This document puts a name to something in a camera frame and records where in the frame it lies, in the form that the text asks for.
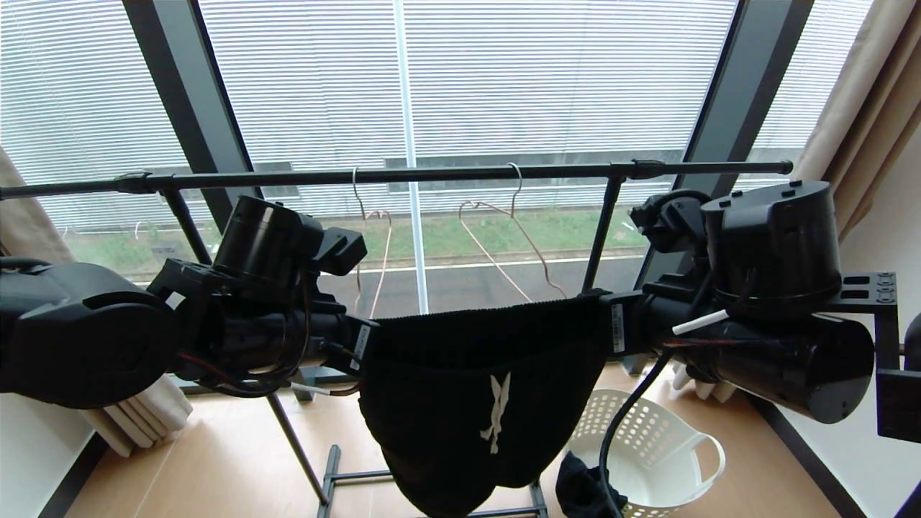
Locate beige curtain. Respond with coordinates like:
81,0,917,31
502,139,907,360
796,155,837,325
673,0,921,402
0,147,194,458

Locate black shorts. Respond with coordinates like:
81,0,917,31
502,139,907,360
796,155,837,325
358,291,612,518

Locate black garment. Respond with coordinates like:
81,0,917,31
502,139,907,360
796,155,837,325
555,452,628,518

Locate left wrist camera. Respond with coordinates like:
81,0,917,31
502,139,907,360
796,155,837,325
311,227,369,278

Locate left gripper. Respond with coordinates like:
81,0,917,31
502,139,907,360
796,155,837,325
183,299,380,382

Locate black clothes rack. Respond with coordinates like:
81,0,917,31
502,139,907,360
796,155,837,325
0,159,794,518

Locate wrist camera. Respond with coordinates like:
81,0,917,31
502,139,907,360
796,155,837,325
311,227,369,278
630,188,713,254

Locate pink clothes hanger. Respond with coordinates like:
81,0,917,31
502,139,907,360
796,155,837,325
350,167,394,319
458,163,569,304

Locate white laundry basket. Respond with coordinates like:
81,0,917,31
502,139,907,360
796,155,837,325
565,388,726,518

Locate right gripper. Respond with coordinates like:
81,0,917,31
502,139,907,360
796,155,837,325
599,283,876,425

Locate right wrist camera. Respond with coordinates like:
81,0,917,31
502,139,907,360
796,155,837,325
630,188,713,254

